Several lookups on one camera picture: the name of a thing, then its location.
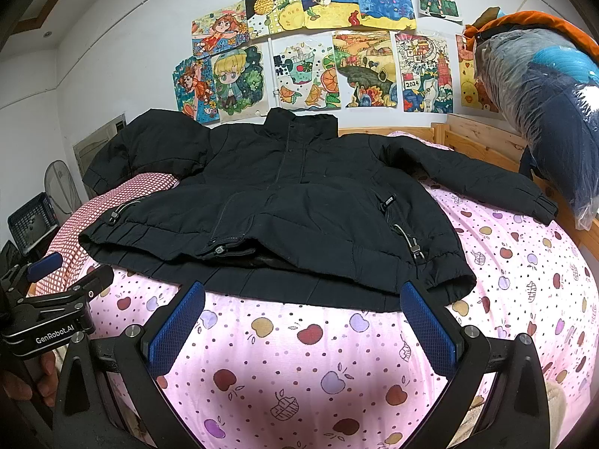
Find black padded jacket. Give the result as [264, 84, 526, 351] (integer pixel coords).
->
[79, 109, 557, 312]

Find left human hand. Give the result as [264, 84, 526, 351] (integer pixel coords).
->
[1, 352, 58, 409]

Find red white checked pillow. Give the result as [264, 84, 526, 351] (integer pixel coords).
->
[34, 172, 181, 296]

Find black plastic crate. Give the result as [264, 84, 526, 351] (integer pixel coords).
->
[7, 193, 59, 254]

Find white standing fan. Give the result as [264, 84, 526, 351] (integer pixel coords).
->
[44, 160, 82, 223]

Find pink apple print quilt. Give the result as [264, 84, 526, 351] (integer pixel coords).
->
[69, 129, 599, 449]

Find red-haired girl drawing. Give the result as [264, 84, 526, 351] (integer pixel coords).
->
[173, 56, 219, 125]

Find yellow bear chick drawing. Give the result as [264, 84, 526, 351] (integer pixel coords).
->
[456, 34, 499, 113]

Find city 2024 drawing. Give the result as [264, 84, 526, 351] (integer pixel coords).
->
[395, 33, 454, 114]

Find blond boy drawing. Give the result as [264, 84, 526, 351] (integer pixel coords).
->
[211, 45, 269, 123]

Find plastic bagged bedding bundle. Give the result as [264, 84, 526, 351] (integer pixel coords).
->
[474, 25, 598, 230]

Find dinosaur landscape drawing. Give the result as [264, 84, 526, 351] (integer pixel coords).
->
[332, 30, 398, 109]

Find fruit drink drawing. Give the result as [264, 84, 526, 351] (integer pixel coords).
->
[273, 34, 341, 110]

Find orange-haired swimmer girl drawing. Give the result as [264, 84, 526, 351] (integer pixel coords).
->
[191, 0, 250, 58]

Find black yellow moon drawing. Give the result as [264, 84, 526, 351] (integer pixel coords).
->
[245, 0, 305, 40]

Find wooden bed frame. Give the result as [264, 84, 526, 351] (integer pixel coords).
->
[339, 114, 598, 259]

